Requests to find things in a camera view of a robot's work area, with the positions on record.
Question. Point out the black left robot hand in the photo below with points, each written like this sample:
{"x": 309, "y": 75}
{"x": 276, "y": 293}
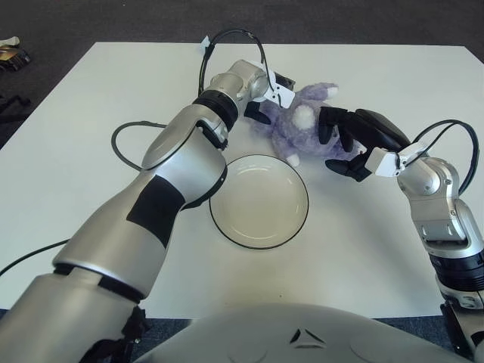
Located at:
{"x": 257, "y": 113}

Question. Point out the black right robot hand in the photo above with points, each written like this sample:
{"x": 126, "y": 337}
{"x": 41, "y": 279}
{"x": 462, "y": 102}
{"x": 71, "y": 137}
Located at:
{"x": 378, "y": 128}

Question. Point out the purple plush rabbit doll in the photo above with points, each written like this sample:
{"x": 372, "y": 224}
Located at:
{"x": 291, "y": 128}

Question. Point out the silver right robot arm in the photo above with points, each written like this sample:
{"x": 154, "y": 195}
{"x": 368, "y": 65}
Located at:
{"x": 427, "y": 185}

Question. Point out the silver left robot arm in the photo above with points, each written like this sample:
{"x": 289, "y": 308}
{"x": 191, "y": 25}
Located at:
{"x": 181, "y": 170}

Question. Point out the white plate black rim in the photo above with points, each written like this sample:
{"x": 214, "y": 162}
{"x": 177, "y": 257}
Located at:
{"x": 261, "y": 204}

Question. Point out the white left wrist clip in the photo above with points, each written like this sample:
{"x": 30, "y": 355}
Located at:
{"x": 283, "y": 96}

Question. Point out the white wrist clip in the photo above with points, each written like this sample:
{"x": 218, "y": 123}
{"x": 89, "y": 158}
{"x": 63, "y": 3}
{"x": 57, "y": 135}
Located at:
{"x": 383, "y": 162}
{"x": 283, "y": 96}

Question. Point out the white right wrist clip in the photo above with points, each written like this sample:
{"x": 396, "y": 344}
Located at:
{"x": 383, "y": 162}

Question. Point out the silver robot torso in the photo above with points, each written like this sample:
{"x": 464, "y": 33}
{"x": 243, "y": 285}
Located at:
{"x": 302, "y": 336}

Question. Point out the dark box on floor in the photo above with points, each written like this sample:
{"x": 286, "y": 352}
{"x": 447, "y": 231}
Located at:
{"x": 13, "y": 58}

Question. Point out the white object on floor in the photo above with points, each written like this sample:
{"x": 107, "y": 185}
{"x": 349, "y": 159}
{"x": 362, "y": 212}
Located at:
{"x": 10, "y": 41}

